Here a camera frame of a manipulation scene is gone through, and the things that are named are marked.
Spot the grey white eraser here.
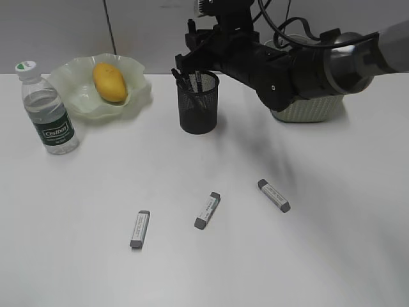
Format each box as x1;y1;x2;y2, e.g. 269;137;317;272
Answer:
130;210;150;249
258;179;291;213
194;192;220;230

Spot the pale green wavy plate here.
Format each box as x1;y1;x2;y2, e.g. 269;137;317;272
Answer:
47;53;152;122

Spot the clear plastic water bottle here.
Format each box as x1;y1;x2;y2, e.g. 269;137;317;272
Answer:
15;61;79;155

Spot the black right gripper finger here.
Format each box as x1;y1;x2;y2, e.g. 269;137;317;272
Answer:
187;19;197;35
175;48;211;74

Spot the pale green woven basket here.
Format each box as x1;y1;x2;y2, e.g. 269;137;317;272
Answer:
270;49;344;123

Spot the black mesh pen holder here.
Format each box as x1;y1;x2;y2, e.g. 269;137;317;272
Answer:
176;71;219;135

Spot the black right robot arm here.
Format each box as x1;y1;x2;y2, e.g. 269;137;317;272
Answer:
175;1;408;111

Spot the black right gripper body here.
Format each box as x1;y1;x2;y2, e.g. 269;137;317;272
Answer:
185;12;259;70

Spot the yellow mango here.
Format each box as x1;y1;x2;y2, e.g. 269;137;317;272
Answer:
93;62;127;103

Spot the black marker pen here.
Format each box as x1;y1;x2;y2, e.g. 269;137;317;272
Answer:
195;70;205;110
171;68;201;110

